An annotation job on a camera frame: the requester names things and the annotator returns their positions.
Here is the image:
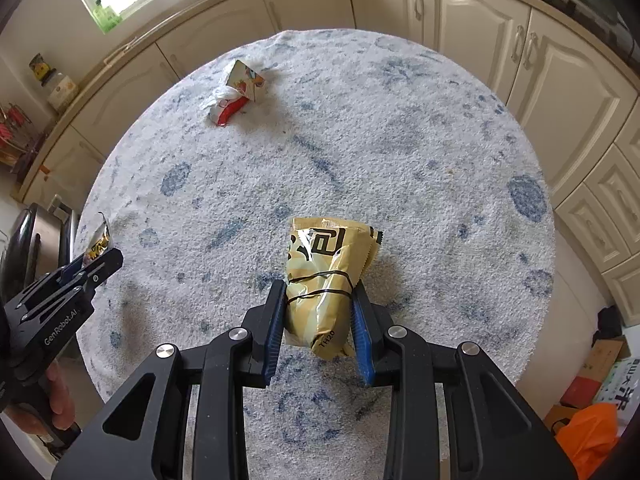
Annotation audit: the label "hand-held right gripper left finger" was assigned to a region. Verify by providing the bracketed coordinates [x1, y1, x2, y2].
[52, 280, 287, 480]

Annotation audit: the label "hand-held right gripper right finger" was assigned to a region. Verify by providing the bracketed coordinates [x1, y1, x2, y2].
[351, 285, 578, 480]

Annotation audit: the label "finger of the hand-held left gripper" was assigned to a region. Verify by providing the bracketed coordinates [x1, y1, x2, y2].
[60, 255, 93, 283]
[80, 249, 124, 288]

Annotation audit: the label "small yellow black wrapper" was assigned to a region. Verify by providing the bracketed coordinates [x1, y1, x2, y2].
[82, 212, 112, 263]

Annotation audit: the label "yellow printed snack bag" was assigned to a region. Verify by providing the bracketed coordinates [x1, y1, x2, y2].
[282, 216, 385, 362]

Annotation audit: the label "person's left hand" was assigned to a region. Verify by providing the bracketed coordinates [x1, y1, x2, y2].
[2, 363, 77, 438]

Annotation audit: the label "glass jar beige label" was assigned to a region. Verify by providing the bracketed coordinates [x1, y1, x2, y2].
[47, 74, 80, 111]

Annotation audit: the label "white blue floral tablecloth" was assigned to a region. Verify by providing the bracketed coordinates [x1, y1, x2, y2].
[75, 30, 556, 480]

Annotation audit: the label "yellow label sauce bottle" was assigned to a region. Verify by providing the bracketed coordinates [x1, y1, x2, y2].
[29, 54, 57, 83]

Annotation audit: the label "brown cardboard box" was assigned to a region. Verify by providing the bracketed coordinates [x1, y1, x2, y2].
[560, 337, 631, 411]

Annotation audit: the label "orange plastic bag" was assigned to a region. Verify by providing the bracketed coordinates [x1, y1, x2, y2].
[555, 402, 626, 480]

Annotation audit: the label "black cloth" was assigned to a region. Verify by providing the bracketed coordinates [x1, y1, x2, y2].
[595, 305, 623, 346]

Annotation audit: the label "green dish soap bottle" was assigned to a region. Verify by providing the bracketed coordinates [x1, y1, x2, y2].
[92, 0, 122, 33]

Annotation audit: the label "cream kitchen base cabinets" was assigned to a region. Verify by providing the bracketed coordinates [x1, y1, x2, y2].
[10, 0, 640, 326]

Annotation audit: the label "red wire utensil rack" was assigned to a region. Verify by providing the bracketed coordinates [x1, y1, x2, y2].
[0, 102, 38, 166]

